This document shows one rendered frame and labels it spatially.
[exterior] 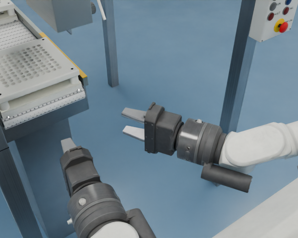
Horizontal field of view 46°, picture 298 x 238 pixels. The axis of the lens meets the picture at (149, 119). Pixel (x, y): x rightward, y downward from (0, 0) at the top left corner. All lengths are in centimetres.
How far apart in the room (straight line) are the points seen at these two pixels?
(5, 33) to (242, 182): 109
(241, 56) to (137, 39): 184
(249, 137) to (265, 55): 245
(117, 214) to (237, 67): 102
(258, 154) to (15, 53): 82
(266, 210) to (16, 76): 86
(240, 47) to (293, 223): 116
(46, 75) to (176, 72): 180
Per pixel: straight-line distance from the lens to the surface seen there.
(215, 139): 70
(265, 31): 136
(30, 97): 107
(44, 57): 115
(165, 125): 71
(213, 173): 71
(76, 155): 64
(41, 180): 147
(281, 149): 69
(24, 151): 134
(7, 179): 110
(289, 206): 36
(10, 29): 152
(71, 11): 97
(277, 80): 284
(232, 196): 197
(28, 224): 129
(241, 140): 68
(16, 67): 113
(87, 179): 63
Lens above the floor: 155
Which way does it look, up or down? 42 degrees down
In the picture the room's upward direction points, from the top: straight up
